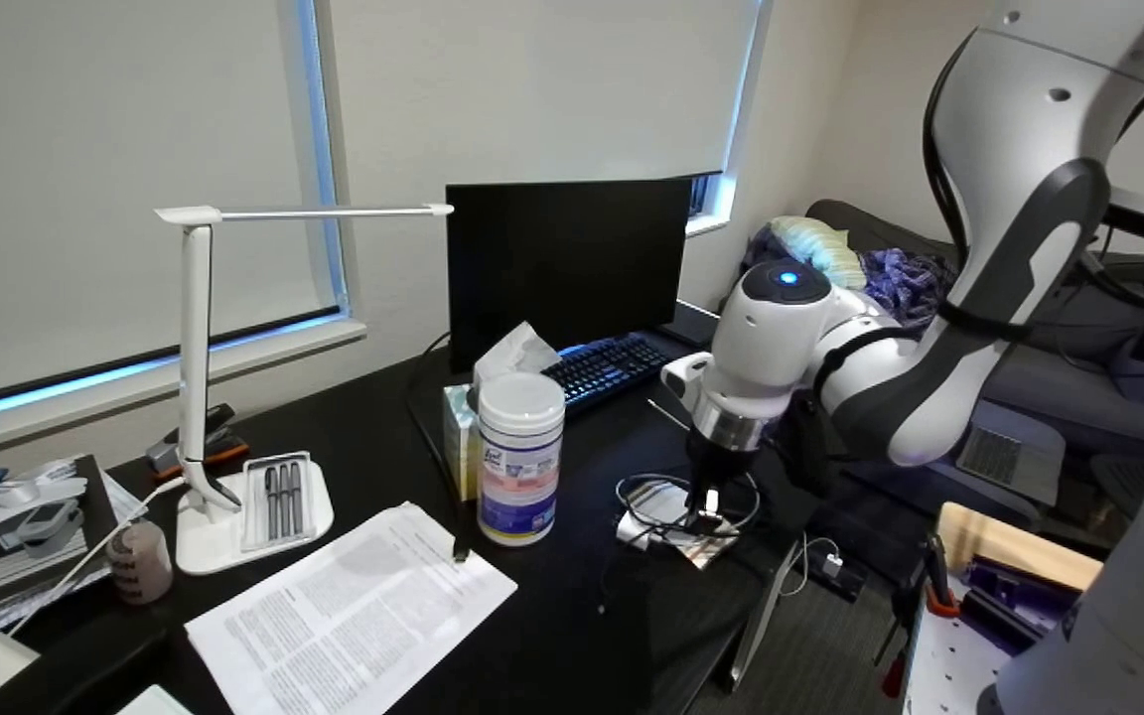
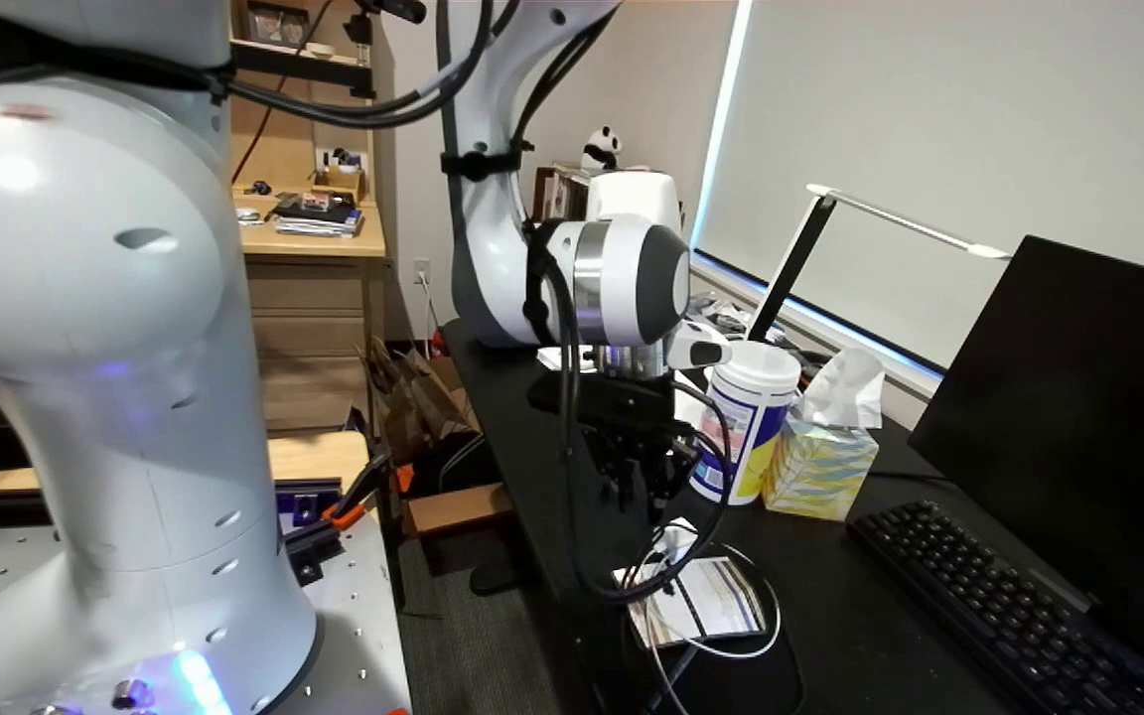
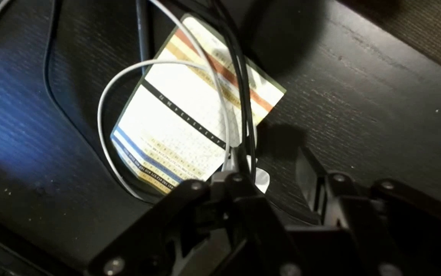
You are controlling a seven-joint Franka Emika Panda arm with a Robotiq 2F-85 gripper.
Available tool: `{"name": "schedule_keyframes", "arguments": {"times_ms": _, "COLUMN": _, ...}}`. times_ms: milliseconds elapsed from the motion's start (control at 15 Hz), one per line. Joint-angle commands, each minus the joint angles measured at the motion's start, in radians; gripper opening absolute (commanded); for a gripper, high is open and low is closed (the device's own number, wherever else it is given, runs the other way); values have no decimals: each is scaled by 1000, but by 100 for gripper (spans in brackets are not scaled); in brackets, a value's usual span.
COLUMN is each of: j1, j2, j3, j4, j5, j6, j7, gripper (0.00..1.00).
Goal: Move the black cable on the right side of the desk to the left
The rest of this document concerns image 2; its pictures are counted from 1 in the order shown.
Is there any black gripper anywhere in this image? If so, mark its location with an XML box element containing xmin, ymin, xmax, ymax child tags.
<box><xmin>586</xmin><ymin>374</ymin><xmax>719</xmax><ymax>539</ymax></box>

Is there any slim desk lamp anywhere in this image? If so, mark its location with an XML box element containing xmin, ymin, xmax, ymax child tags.
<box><xmin>741</xmin><ymin>177</ymin><xmax>1014</xmax><ymax>351</ymax></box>

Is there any white wipes canister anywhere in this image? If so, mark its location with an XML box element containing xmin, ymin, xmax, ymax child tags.
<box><xmin>687</xmin><ymin>336</ymin><xmax>805</xmax><ymax>507</ymax></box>

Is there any flat white box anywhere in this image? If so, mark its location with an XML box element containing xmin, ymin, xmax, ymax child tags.
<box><xmin>530</xmin><ymin>341</ymin><xmax>605</xmax><ymax>380</ymax></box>

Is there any tissue box with tissue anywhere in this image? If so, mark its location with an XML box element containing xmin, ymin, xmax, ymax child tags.
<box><xmin>764</xmin><ymin>351</ymin><xmax>888</xmax><ymax>525</ymax></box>

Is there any brown cardboard box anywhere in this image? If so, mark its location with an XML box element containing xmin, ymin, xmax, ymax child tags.
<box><xmin>366</xmin><ymin>335</ymin><xmax>517</xmax><ymax>539</ymax></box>

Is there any perforated white mounting plate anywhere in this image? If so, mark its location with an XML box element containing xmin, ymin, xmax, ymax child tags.
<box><xmin>0</xmin><ymin>507</ymin><xmax>413</xmax><ymax>715</ymax></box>

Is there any dark wooden bookshelf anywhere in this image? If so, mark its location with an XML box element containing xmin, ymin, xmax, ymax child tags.
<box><xmin>527</xmin><ymin>164</ymin><xmax>590</xmax><ymax>227</ymax></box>

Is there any wooden board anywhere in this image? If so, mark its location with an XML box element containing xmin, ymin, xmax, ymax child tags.
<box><xmin>0</xmin><ymin>427</ymin><xmax>372</xmax><ymax>498</ymax></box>

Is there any black computer keyboard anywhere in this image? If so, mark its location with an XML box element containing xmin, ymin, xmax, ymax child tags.
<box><xmin>846</xmin><ymin>498</ymin><xmax>1144</xmax><ymax>715</ymax></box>

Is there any panda plush toy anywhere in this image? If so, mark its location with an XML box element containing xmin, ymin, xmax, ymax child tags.
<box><xmin>576</xmin><ymin>124</ymin><xmax>628</xmax><ymax>177</ymax></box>

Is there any wooden shelf unit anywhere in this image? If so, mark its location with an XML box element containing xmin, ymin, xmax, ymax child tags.
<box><xmin>219</xmin><ymin>34</ymin><xmax>393</xmax><ymax>435</ymax></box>

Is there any black computer monitor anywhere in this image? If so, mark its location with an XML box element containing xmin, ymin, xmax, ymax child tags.
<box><xmin>905</xmin><ymin>234</ymin><xmax>1144</xmax><ymax>696</ymax></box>

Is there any stack of books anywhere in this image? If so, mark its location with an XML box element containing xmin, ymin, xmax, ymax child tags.
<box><xmin>266</xmin><ymin>192</ymin><xmax>366</xmax><ymax>241</ymax></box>

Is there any small box on shelf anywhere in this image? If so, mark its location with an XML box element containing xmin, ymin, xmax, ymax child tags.
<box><xmin>308</xmin><ymin>143</ymin><xmax>372</xmax><ymax>204</ymax></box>

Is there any white window blind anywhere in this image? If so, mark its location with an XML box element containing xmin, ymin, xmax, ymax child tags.
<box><xmin>687</xmin><ymin>0</ymin><xmax>1144</xmax><ymax>401</ymax></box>

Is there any black metal bar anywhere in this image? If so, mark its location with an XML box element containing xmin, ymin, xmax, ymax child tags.
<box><xmin>225</xmin><ymin>33</ymin><xmax>382</xmax><ymax>100</ymax></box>

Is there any white charger with cable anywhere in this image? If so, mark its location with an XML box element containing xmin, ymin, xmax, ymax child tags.
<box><xmin>636</xmin><ymin>517</ymin><xmax>786</xmax><ymax>715</ymax></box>

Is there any white cable adapter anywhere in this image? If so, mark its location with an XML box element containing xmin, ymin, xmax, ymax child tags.
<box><xmin>623</xmin><ymin>551</ymin><xmax>774</xmax><ymax>655</ymax></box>

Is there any orange handled clamp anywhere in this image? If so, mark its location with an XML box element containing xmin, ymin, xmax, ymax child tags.
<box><xmin>315</xmin><ymin>450</ymin><xmax>419</xmax><ymax>548</ymax></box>

